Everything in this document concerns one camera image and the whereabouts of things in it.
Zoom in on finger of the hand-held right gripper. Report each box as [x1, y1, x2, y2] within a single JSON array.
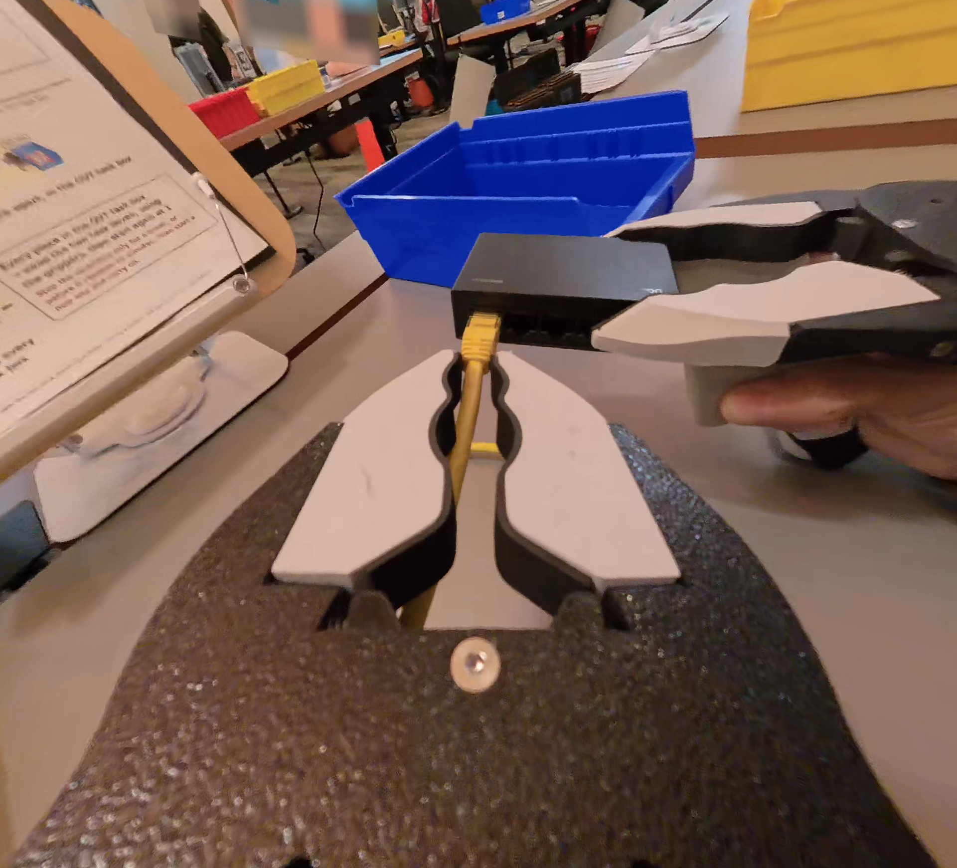
[[591, 261, 942, 369], [604, 201, 858, 265]]

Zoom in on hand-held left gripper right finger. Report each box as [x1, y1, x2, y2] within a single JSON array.
[[489, 350, 683, 616]]

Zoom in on black crate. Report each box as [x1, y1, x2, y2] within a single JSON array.
[[493, 49, 584, 110]]

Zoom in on printed instruction sheet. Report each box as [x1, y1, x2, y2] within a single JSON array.
[[0, 0, 272, 435]]

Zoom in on large yellow plastic bin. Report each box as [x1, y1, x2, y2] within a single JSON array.
[[740, 0, 957, 114]]

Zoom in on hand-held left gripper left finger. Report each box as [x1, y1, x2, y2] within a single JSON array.
[[269, 349, 459, 611]]

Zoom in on small red plastic bin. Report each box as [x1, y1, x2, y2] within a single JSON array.
[[188, 88, 263, 138]]

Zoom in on small yellow plastic bin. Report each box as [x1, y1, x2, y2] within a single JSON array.
[[245, 59, 326, 115]]

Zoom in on person's right hand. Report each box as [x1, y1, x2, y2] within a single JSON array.
[[719, 355, 957, 482]]

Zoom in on wooden document stand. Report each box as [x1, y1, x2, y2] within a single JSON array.
[[0, 0, 298, 547]]

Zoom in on black network switch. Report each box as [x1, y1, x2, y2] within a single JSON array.
[[451, 232, 680, 353]]

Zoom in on large blue plastic bin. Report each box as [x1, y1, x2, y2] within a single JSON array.
[[334, 90, 696, 288]]

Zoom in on yellow ethernet cable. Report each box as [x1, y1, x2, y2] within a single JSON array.
[[400, 312, 502, 631]]

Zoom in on stack of white papers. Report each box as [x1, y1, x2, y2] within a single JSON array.
[[572, 53, 655, 95]]

